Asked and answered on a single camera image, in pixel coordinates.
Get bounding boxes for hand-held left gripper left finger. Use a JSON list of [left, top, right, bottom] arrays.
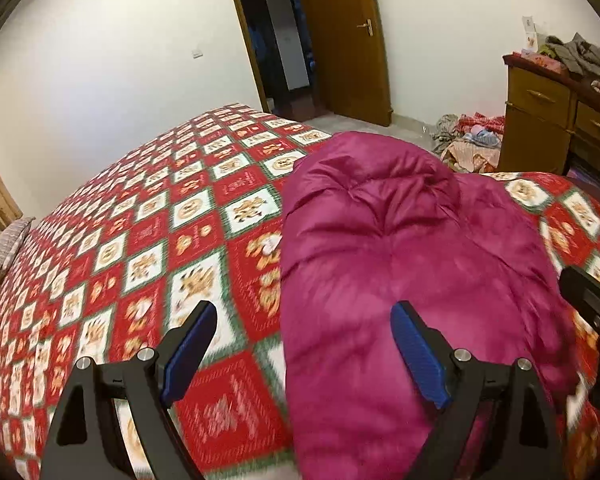
[[39, 300, 218, 480]]

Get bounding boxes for red patterned bedspread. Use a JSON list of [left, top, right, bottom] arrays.
[[0, 103, 600, 480]]

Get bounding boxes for pile of clothes on floor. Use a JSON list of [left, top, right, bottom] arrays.
[[430, 112, 507, 173]]

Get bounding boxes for paper cards on wall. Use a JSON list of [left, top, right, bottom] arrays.
[[521, 16, 542, 56]]

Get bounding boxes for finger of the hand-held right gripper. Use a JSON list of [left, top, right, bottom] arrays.
[[560, 266, 600, 328]]

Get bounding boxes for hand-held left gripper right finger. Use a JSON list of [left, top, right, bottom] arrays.
[[390, 301, 566, 480]]

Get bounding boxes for brown wooden cabinet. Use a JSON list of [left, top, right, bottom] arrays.
[[497, 52, 600, 177]]

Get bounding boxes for pile of clothes on cabinet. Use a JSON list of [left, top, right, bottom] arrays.
[[539, 32, 600, 98]]

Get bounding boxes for brown wooden door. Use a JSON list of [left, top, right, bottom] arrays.
[[292, 0, 392, 127]]

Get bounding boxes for brown door frame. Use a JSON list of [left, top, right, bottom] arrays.
[[223, 0, 273, 113]]

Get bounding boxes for striped pillow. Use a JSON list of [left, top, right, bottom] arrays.
[[0, 217, 36, 283]]

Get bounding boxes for purple down jacket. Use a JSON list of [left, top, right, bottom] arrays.
[[280, 131, 588, 480]]

